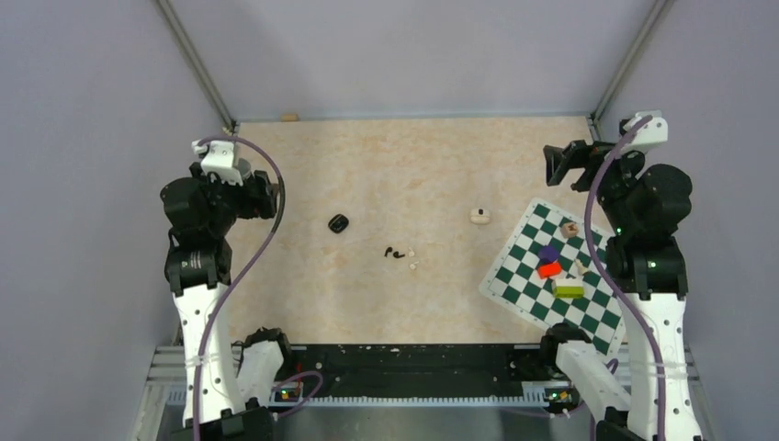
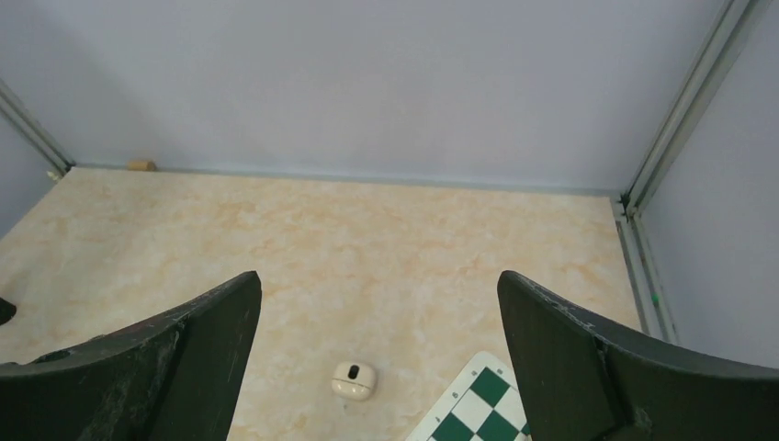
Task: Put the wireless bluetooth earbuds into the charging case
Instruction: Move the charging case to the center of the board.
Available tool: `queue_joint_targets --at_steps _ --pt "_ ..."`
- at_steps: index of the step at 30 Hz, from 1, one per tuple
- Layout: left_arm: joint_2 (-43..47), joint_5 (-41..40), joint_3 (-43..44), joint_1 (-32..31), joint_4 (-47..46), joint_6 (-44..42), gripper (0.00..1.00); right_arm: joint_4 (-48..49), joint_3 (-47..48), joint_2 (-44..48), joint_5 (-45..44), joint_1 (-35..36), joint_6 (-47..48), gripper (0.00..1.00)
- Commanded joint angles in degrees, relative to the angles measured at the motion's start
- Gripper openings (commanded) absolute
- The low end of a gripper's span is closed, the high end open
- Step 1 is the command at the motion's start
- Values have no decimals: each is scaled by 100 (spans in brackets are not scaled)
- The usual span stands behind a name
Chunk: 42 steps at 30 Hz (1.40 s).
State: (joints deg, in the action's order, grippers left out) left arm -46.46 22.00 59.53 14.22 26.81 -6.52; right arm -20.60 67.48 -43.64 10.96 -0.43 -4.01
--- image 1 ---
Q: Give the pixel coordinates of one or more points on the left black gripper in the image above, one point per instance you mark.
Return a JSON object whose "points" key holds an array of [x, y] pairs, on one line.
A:
{"points": [[261, 204]]}

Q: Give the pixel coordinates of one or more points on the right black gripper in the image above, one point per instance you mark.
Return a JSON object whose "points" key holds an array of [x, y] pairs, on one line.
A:
{"points": [[577, 154]]}

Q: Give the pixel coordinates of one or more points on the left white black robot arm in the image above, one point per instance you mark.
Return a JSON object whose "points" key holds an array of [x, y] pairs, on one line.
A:
{"points": [[202, 209]]}

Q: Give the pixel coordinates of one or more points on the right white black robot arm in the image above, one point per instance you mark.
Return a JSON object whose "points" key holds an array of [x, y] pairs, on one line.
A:
{"points": [[645, 268]]}

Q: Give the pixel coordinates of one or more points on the black earbud charging case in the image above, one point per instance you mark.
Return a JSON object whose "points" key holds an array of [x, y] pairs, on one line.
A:
{"points": [[338, 223]]}

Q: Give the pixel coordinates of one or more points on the wooden letter cube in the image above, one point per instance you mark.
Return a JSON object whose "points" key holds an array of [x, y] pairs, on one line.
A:
{"points": [[569, 229]]}

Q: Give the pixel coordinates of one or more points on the purple block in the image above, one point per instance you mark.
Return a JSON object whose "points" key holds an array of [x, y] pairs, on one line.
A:
{"points": [[548, 254]]}

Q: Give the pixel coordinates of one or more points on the white chess piece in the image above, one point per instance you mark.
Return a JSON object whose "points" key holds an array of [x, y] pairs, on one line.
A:
{"points": [[582, 269]]}

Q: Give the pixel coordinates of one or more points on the red block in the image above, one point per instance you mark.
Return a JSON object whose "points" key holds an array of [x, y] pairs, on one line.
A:
{"points": [[548, 270]]}

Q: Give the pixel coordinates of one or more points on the green white chessboard mat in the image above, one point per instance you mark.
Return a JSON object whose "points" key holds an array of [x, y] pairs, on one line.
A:
{"points": [[513, 281]]}

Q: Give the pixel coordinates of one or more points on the green white block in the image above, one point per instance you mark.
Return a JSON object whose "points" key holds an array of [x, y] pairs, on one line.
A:
{"points": [[568, 287]]}

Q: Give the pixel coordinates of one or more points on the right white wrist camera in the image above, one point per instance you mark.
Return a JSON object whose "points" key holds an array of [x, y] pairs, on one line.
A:
{"points": [[652, 131]]}

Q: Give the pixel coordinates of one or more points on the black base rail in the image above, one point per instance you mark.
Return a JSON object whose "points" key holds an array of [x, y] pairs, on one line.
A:
{"points": [[506, 374]]}

